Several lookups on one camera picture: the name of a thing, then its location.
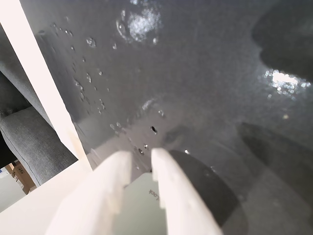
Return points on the pale green steel-lined cup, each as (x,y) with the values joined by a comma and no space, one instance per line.
(144,208)

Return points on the grey fabric sofa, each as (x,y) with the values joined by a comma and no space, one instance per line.
(27,132)

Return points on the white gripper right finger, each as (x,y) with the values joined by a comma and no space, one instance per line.
(178,200)

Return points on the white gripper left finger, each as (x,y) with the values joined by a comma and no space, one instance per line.
(97,195)

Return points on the brown cardboard box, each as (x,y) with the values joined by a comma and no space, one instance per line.
(23,177)

